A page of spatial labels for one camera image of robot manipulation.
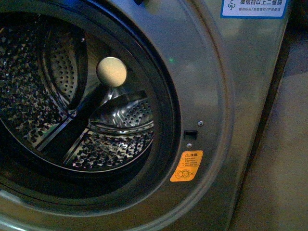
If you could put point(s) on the grey front-load washing machine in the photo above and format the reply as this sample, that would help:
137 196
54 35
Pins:
220 69

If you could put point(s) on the lower latch screw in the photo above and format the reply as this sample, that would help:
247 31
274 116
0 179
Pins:
189 145

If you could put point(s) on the latch screw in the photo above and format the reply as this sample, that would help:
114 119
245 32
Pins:
200 123
189 145

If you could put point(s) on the upper latch screw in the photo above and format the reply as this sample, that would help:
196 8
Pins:
200 123

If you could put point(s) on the orange warning sticker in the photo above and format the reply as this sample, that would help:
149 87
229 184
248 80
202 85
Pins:
187 166

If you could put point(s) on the stainless steel washer drum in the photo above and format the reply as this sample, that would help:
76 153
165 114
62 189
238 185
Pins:
54 105

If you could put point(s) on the blue white QR label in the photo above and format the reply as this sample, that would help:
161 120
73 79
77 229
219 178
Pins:
256 9

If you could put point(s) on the black rubber door gasket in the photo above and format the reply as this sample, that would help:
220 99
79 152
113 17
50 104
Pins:
23 175

